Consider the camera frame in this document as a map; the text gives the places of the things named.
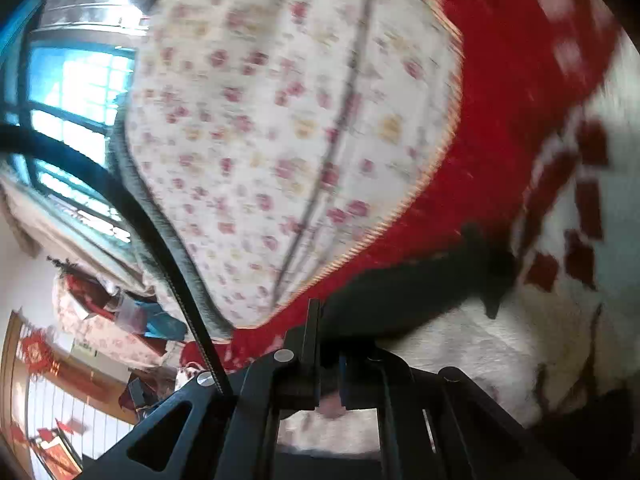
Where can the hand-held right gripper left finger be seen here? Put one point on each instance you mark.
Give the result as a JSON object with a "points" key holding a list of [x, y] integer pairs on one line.
{"points": [[313, 360]]}

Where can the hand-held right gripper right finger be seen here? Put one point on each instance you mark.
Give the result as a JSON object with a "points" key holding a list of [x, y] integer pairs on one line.
{"points": [[350, 385]]}

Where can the black pants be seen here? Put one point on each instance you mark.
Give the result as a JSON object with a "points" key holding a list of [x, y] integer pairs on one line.
{"points": [[425, 300]]}

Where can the teal bag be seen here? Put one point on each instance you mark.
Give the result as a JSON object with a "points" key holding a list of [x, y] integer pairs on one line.
{"points": [[165, 322]]}

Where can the floral pillow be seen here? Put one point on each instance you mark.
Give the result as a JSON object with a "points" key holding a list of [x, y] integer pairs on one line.
{"points": [[100, 335]]}

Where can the wooden glass door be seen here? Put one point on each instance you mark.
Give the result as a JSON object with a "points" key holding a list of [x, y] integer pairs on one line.
{"points": [[100, 385]]}

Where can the floral quilt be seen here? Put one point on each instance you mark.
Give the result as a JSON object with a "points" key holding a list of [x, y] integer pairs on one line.
{"points": [[275, 135]]}

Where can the red knot decoration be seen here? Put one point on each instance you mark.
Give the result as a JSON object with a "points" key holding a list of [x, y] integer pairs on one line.
{"points": [[35, 352]]}

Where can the red white floral blanket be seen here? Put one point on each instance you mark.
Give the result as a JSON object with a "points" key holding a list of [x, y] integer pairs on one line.
{"points": [[500, 110]]}

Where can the window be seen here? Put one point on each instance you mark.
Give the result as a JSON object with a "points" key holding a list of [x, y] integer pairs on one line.
{"points": [[65, 85]]}

